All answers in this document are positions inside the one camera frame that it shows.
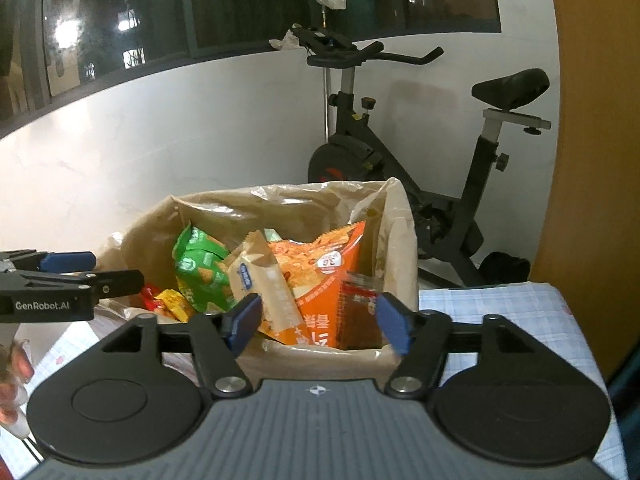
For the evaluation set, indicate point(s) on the checked tablecloth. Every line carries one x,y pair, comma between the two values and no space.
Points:
500,300

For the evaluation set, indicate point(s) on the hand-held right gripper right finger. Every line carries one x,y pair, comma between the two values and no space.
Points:
395,322

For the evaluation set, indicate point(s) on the green snack packet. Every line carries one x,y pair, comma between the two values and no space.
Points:
200,270

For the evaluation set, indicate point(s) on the large orange snack packet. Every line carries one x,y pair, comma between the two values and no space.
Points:
320,300

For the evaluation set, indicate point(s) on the wooden panel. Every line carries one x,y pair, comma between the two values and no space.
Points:
590,160

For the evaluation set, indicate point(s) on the black exercise bike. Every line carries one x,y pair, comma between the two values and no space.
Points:
350,145

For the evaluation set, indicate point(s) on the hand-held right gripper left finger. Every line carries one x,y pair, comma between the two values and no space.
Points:
242,320

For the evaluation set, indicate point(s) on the dark framed window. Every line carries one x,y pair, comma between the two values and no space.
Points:
225,0

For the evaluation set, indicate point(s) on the red snack packet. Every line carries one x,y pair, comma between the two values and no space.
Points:
150,296

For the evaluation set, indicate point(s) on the crumpled white tissue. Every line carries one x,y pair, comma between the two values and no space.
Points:
287,40

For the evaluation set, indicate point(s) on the person's left hand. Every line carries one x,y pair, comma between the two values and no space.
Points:
20,365

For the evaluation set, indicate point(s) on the black bag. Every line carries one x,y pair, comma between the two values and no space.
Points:
505,270

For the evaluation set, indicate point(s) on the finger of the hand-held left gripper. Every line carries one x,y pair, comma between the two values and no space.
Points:
115,282
65,261

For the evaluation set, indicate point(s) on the cardboard box with plastic liner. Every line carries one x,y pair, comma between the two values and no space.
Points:
150,230

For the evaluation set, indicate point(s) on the beige packet with blue label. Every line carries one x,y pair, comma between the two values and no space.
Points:
270,290

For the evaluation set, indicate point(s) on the yellow snack packet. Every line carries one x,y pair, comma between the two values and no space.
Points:
172,304

